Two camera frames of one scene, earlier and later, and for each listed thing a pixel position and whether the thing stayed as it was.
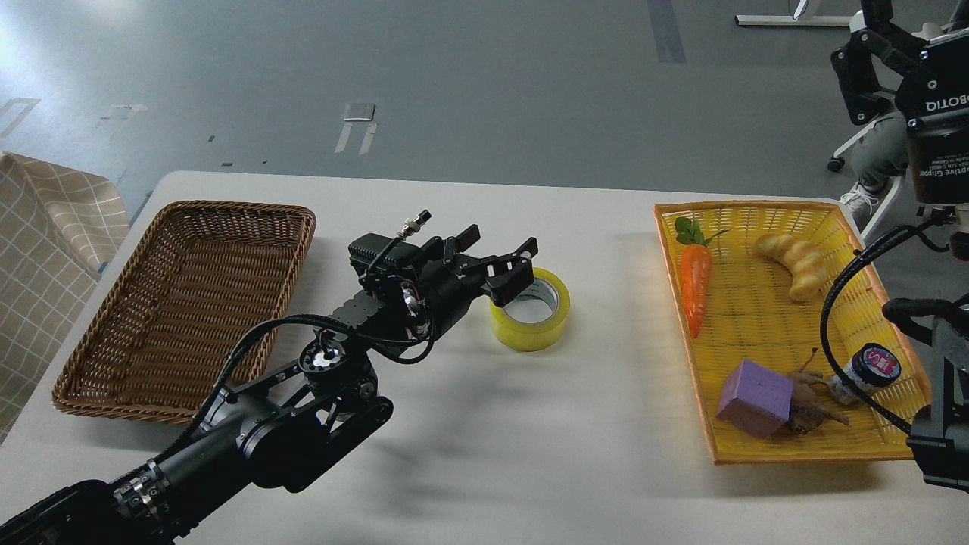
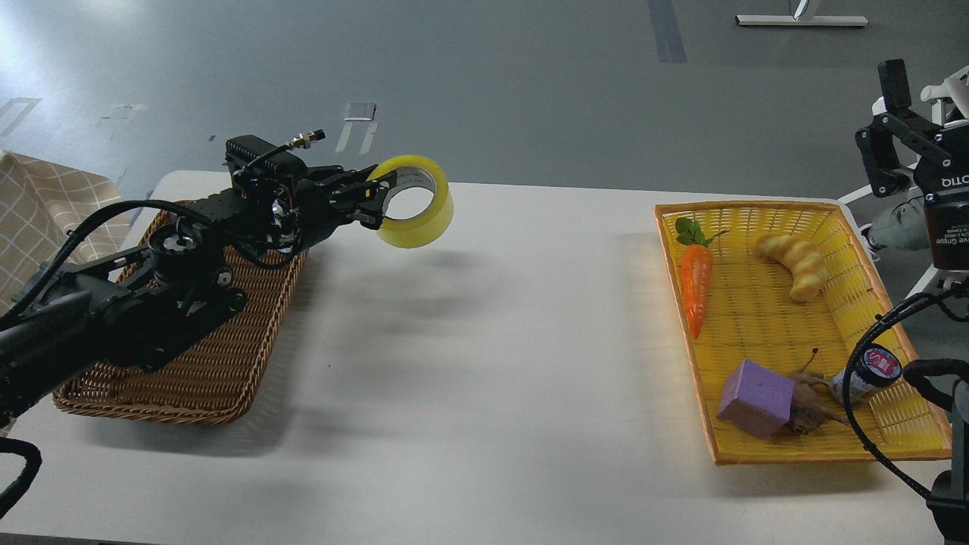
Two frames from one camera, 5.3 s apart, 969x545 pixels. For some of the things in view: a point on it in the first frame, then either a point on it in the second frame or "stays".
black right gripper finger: x=865 y=99 -> x=876 y=139
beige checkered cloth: x=60 y=227 stays
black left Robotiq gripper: x=444 y=283 -> x=326 y=197
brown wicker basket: x=207 y=278 stays
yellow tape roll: x=534 y=336 -> x=428 y=227
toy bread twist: x=803 y=260 stays
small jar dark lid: x=871 y=366 stays
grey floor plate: x=359 y=111 stays
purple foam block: x=758 y=399 stays
